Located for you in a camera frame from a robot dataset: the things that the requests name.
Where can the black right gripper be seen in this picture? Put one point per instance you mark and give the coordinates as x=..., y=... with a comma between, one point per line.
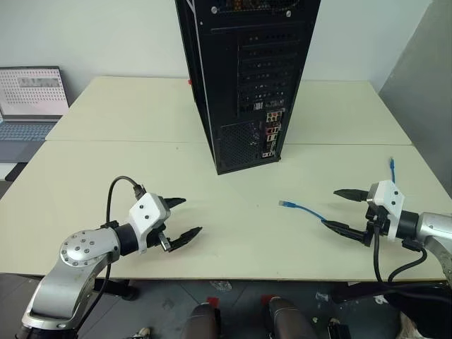
x=372, y=223

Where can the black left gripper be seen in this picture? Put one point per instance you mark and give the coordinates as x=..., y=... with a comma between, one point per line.
x=155, y=237

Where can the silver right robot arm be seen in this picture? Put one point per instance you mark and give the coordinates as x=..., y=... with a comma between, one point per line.
x=435, y=226

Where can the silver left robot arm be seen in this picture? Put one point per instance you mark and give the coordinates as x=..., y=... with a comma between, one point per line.
x=74, y=251

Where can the crumpled clear plastic scrap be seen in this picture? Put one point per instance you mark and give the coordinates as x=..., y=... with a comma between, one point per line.
x=221, y=285

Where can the black table foot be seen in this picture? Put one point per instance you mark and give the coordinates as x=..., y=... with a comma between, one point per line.
x=356, y=292
x=116, y=287

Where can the small white floor scrap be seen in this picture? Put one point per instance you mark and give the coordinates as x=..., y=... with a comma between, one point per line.
x=322, y=296

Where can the dark brown rounded shape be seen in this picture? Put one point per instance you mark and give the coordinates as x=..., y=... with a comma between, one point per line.
x=203, y=321
x=289, y=319

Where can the black computer tower case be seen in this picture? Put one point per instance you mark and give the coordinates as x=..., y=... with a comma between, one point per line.
x=219, y=106

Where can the black rounded object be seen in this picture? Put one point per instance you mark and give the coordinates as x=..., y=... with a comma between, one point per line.
x=423, y=314

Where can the grey partition panel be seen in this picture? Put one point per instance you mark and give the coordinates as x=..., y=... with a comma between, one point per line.
x=420, y=88

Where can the grey open laptop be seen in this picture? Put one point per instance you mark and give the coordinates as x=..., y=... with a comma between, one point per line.
x=31, y=92

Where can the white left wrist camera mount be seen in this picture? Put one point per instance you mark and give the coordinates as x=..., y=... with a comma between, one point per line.
x=148, y=211

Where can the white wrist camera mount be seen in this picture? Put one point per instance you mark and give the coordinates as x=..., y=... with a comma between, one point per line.
x=388, y=197
x=148, y=211

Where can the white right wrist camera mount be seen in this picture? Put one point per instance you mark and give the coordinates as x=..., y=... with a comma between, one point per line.
x=388, y=197

